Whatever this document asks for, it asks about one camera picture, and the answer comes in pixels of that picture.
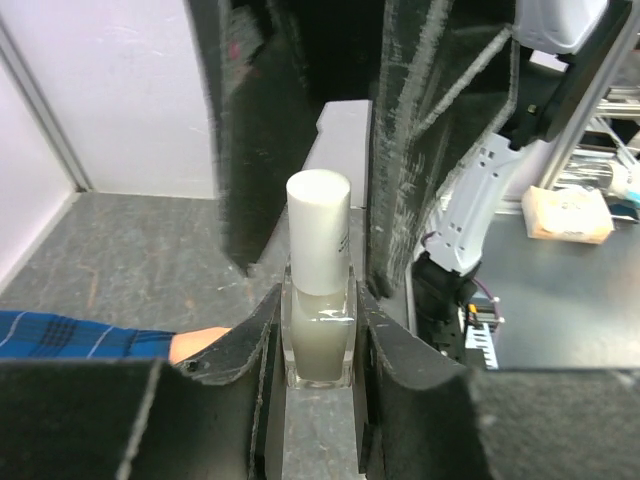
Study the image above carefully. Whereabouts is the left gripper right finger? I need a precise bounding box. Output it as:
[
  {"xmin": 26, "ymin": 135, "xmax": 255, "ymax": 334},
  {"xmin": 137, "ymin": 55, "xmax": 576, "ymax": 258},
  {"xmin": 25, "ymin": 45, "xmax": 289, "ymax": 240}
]
[{"xmin": 357, "ymin": 287, "xmax": 639, "ymax": 479}]

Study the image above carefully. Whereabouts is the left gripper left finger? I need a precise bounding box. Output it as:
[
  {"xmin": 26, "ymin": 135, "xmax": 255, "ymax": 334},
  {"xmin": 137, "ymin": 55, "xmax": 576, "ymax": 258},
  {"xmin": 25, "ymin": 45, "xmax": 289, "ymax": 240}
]
[{"xmin": 1, "ymin": 287, "xmax": 281, "ymax": 479}]

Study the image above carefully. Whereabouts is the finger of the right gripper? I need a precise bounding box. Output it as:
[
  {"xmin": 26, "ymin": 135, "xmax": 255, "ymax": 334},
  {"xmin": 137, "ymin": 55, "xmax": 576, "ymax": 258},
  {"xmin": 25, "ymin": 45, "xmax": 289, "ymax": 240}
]
[
  {"xmin": 364, "ymin": 1, "xmax": 519, "ymax": 298},
  {"xmin": 186, "ymin": 1, "xmax": 318, "ymax": 273}
]

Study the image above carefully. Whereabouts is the white nail polish cap brush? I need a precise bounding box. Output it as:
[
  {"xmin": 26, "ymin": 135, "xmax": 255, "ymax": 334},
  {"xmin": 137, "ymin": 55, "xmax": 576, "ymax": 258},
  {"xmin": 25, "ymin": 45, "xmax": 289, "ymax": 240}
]
[{"xmin": 286, "ymin": 169, "xmax": 351, "ymax": 296}]

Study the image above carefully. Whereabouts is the white nail polish bottle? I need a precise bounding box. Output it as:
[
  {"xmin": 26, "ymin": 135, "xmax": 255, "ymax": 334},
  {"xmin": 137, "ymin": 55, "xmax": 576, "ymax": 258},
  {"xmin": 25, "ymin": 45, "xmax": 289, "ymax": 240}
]
[{"xmin": 281, "ymin": 266, "xmax": 357, "ymax": 389}]

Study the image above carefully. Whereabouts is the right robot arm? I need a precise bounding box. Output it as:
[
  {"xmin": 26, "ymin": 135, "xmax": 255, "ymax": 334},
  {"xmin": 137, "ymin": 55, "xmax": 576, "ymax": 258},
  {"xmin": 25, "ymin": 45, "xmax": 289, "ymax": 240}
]
[{"xmin": 187, "ymin": 1, "xmax": 633, "ymax": 345}]

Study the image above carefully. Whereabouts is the mannequin hand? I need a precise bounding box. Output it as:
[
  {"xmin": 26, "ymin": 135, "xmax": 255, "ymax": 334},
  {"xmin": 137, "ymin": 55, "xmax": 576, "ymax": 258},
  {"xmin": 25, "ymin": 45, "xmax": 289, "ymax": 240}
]
[{"xmin": 168, "ymin": 327, "xmax": 231, "ymax": 365}]

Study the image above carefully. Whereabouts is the blue plaid shirt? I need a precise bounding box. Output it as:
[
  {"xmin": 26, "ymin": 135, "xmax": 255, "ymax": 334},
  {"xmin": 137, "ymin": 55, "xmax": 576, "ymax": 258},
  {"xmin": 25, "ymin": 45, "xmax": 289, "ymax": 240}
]
[{"xmin": 1, "ymin": 311, "xmax": 175, "ymax": 359}]

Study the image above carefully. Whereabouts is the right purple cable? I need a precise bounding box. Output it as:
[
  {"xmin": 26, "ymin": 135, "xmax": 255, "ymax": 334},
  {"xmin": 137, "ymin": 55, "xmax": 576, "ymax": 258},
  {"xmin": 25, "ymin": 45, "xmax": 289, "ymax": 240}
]
[{"xmin": 474, "ymin": 279, "xmax": 501, "ymax": 321}]

